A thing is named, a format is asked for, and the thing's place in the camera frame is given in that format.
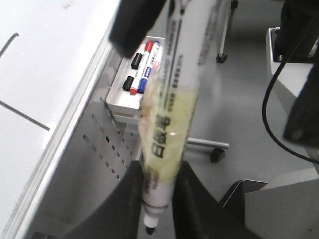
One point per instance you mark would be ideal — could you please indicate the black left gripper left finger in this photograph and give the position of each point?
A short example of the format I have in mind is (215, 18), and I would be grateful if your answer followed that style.
(118, 217)

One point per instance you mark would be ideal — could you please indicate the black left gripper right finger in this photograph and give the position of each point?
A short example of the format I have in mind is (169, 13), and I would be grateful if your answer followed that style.
(197, 215)

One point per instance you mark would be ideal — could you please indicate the taped black whiteboard marker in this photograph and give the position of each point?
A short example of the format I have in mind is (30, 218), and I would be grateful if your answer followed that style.
(169, 100)

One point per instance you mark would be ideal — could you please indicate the black capped whiteboard marker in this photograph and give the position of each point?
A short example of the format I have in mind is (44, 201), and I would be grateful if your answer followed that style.
(136, 61)

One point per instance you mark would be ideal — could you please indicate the blue capped whiteboard marker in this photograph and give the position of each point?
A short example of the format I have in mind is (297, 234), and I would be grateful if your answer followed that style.
(148, 68)

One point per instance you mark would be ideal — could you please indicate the red capped whiteboard marker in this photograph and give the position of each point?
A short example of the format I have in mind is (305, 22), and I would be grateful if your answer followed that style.
(134, 86)

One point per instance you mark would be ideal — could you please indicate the black caster wheel near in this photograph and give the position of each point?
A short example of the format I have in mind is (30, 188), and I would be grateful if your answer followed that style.
(216, 155)

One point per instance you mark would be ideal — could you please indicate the black caster wheel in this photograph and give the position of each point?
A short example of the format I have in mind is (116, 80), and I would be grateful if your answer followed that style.
(221, 58)
(216, 155)

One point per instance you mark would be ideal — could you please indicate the grey stand base leg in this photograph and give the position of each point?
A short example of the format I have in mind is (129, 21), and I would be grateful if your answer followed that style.
(207, 143)

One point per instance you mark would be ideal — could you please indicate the grey perforated metal stand panel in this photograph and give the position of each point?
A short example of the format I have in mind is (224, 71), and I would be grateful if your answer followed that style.
(93, 163)

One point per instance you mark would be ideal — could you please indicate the white marker tray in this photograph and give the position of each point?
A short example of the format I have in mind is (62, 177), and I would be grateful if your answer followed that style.
(120, 101)

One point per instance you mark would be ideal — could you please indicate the black caster wheel far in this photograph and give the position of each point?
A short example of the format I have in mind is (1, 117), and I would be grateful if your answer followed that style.
(221, 58)

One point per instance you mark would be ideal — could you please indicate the white whiteboard with frame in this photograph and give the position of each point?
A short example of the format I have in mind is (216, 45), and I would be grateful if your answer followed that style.
(51, 52)

